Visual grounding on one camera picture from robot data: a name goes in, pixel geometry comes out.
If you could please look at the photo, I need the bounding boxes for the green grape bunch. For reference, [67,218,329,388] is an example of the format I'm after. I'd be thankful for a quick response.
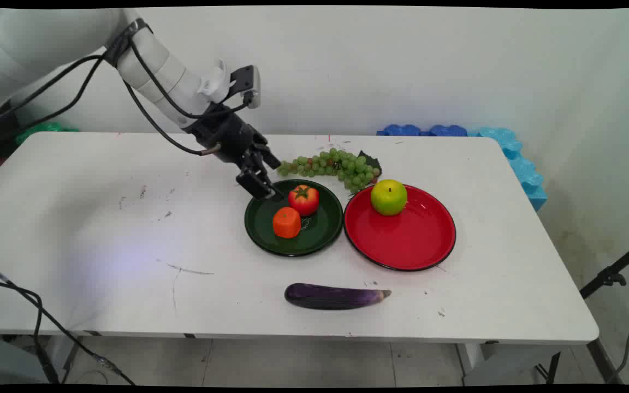
[276,147,382,192]

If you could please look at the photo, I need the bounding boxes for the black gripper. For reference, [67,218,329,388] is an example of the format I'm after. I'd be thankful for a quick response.
[185,104,286,201]

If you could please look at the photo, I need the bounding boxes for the green toy apple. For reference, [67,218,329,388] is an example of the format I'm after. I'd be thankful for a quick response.
[370,179,408,217]

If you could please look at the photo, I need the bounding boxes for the orange toy fruit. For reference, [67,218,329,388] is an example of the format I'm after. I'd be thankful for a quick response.
[272,207,302,240]

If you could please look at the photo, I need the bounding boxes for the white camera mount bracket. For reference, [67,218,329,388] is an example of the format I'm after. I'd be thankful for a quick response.
[198,59,232,104]

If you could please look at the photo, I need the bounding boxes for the light blue foam mat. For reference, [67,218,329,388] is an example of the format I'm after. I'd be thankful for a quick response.
[467,127,548,212]

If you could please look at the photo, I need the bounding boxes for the black stand foot bar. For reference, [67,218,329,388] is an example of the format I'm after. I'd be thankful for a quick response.
[586,338,625,384]

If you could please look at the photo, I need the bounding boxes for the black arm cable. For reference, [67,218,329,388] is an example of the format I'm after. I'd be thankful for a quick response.
[0,19,255,157]

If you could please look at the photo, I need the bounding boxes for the red toy tomato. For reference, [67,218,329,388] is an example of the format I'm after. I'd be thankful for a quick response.
[288,184,321,217]

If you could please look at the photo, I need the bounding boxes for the dark green plastic leaf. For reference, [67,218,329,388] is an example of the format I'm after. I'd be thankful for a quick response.
[357,150,383,178]

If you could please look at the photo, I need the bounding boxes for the dark green round plate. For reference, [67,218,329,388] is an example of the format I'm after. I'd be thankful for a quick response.
[244,179,345,258]

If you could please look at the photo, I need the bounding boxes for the red round plate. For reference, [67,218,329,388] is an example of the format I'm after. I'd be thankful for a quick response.
[343,183,457,272]

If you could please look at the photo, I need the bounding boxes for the black tripod leg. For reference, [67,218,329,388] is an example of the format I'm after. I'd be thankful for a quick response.
[579,237,629,300]

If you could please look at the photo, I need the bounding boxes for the dark blue foam mat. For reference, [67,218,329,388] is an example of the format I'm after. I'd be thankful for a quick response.
[376,124,422,137]
[427,124,468,138]

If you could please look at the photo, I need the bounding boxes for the purple toy eggplant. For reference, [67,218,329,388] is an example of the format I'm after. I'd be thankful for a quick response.
[284,283,392,311]

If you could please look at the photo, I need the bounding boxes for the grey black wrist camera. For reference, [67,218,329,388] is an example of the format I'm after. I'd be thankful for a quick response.
[230,65,263,109]

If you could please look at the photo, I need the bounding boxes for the green crumpled bag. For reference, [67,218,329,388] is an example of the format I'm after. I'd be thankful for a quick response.
[15,121,80,146]

